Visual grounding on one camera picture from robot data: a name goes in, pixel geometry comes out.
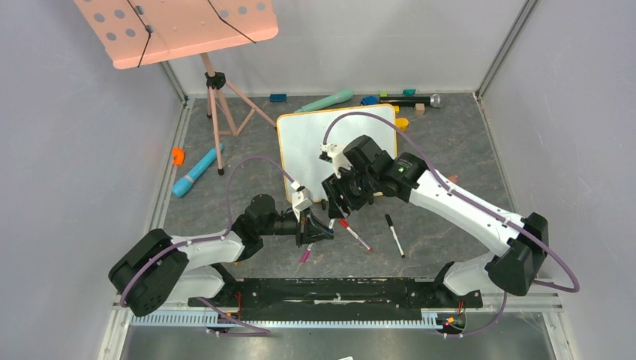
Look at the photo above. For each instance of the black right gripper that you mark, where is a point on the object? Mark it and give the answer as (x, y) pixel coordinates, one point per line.
(336, 193)

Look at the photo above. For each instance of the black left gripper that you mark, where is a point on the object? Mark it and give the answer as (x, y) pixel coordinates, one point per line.
(307, 231)

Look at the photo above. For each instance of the yellow framed whiteboard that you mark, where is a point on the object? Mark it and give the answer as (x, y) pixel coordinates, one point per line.
(301, 134)

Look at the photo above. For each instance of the blue whiteboard marker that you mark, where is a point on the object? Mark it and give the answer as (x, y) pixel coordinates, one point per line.
(326, 228)

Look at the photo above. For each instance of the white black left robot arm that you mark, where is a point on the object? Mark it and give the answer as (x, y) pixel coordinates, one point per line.
(161, 268)

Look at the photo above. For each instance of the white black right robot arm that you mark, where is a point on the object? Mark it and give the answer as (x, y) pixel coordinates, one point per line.
(515, 243)

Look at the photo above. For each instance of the red whiteboard marker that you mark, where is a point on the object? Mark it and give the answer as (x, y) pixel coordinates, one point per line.
(355, 235)

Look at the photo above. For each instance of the pink whiteboard marker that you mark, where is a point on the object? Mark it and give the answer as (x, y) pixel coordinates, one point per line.
(306, 253)

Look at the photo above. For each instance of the black whiteboard marker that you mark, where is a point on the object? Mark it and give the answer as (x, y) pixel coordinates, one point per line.
(395, 235)

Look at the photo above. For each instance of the yellow cylinder toy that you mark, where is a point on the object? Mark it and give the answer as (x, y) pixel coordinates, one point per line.
(402, 123)

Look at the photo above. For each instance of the blue brick behind board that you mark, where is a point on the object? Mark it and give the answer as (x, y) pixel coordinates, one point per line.
(369, 100)

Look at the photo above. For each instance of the teal toy tube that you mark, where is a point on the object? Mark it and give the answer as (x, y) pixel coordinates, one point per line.
(322, 103)

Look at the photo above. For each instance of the dark blue brick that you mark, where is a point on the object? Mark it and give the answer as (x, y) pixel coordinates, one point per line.
(278, 98)

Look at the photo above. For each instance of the tan wooden cube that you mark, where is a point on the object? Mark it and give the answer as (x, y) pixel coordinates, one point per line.
(419, 109)

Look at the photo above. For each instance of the teal triangle block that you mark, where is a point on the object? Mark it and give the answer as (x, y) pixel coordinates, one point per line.
(409, 92)

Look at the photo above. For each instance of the blue toy flashlight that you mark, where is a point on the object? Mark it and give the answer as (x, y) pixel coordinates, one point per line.
(185, 183)

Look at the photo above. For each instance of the black silver microphone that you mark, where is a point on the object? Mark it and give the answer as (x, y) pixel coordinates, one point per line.
(434, 100)

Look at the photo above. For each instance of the orange toy block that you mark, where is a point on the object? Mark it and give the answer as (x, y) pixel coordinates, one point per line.
(178, 156)

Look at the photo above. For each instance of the pink music stand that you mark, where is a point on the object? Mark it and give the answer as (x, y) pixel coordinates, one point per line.
(145, 32)

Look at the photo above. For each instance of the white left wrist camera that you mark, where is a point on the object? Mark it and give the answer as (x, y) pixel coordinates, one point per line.
(301, 199)

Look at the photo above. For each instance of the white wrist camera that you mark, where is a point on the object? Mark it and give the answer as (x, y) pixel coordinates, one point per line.
(334, 155)
(301, 199)

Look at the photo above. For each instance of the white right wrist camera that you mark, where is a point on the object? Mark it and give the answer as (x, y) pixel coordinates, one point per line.
(334, 155)

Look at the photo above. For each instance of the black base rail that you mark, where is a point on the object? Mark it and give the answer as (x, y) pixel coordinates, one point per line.
(339, 298)

